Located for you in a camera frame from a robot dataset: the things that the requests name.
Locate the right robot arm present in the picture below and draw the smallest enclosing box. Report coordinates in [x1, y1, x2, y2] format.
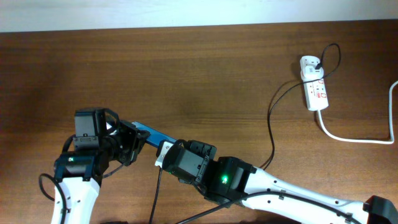
[155, 140, 397, 223]

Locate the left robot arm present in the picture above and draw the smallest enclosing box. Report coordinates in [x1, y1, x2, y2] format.
[52, 108, 150, 223]

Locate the white power strip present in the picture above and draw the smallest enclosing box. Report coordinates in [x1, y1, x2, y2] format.
[300, 55, 329, 111]

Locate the right camera black cable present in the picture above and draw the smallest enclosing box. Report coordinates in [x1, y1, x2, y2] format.
[148, 167, 364, 224]

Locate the white USB charger plug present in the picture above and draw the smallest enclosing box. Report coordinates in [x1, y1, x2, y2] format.
[300, 60, 324, 82]

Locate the blue Samsung Galaxy smartphone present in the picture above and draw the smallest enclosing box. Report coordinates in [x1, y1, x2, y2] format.
[132, 121, 176, 148]

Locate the white power strip cord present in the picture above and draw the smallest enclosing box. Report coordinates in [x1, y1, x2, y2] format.
[316, 80, 398, 145]

